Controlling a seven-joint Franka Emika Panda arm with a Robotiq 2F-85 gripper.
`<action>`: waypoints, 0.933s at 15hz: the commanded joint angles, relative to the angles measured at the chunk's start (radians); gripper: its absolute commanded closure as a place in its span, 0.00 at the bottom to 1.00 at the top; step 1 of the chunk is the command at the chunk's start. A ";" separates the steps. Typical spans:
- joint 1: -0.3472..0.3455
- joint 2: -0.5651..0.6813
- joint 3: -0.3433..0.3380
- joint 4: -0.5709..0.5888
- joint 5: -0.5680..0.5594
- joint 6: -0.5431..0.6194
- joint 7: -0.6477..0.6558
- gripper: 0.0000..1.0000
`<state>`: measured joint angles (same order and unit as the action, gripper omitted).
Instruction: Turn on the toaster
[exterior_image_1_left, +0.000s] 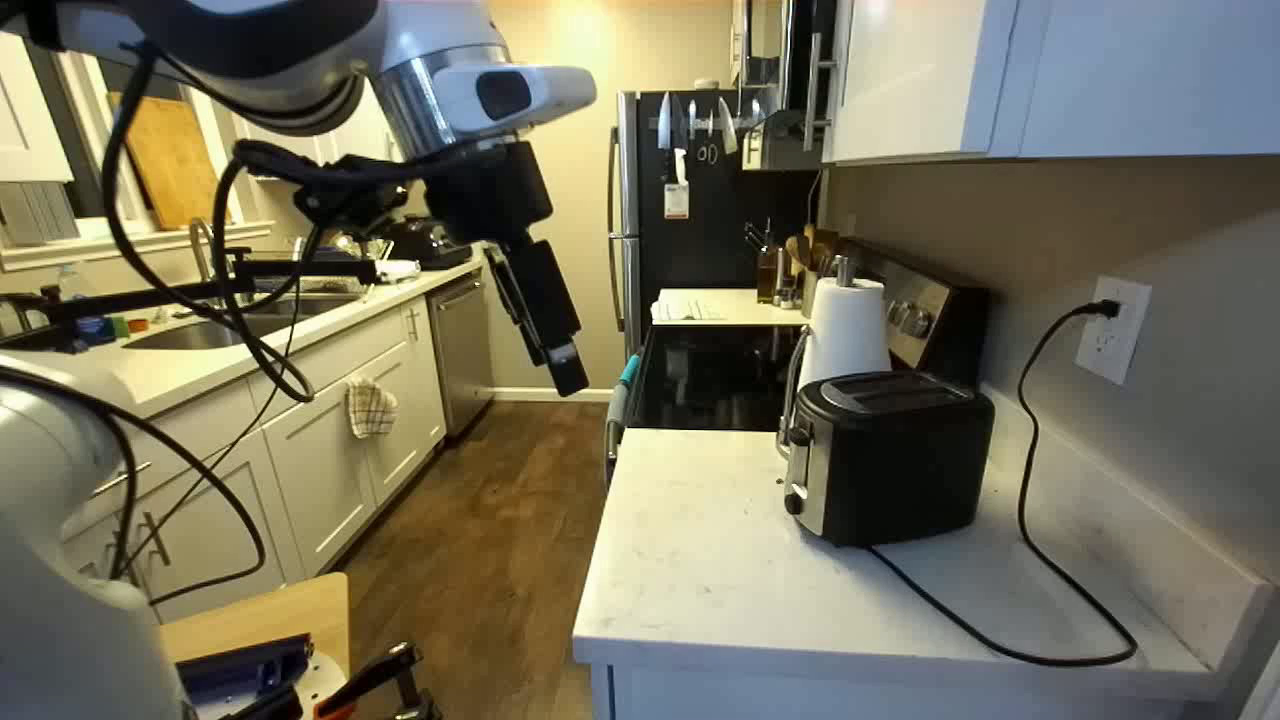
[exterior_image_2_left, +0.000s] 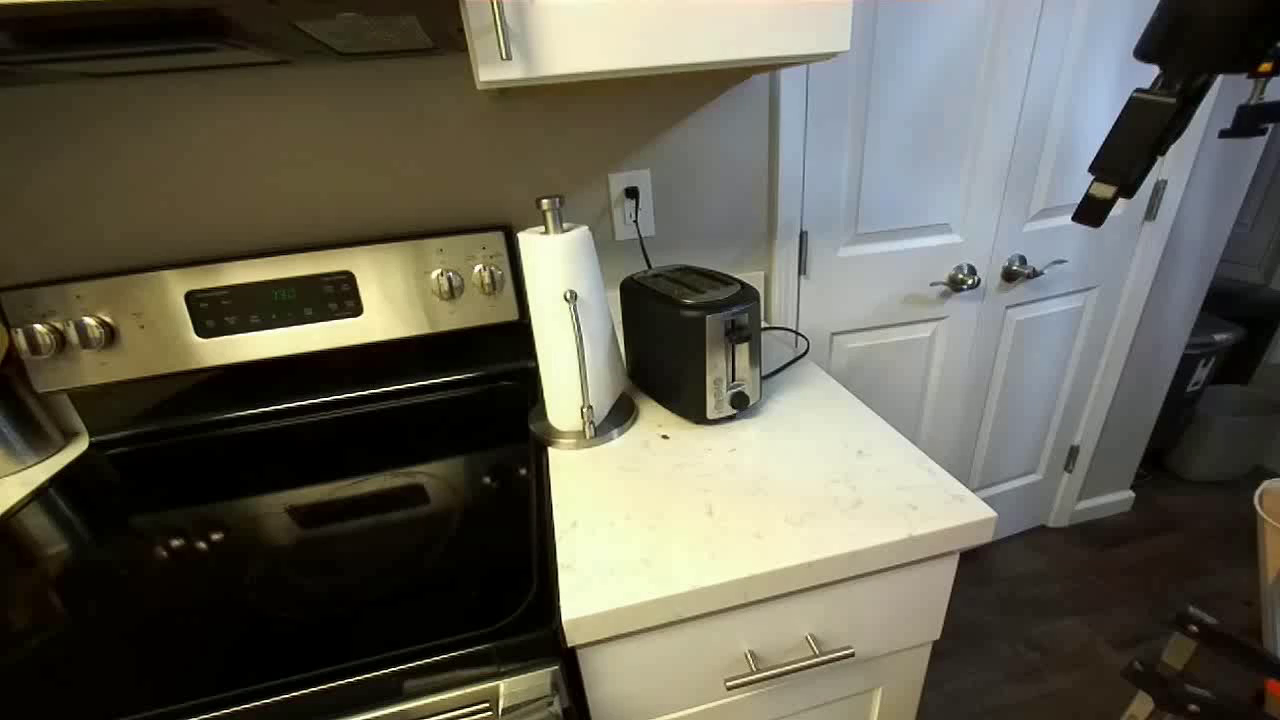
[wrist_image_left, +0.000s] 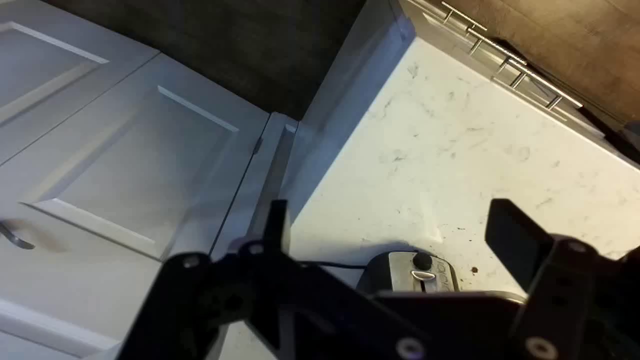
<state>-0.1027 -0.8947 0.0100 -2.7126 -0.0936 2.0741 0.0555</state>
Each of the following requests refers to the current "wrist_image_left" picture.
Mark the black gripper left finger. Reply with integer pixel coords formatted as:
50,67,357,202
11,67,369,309
246,197,292,257

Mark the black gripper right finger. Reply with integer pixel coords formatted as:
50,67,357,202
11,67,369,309
484,197,558,292

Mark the black and steel toaster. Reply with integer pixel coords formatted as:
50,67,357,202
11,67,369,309
356,248,461,296

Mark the white panelled door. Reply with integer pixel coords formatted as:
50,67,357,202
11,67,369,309
0,0,159,168
0,52,272,360

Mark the white counter base cabinet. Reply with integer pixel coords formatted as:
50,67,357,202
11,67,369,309
284,0,640,169

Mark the silver drawer bar handle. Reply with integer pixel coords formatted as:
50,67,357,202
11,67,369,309
437,0,590,113

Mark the silver door handle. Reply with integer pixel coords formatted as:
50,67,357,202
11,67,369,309
0,221,36,252

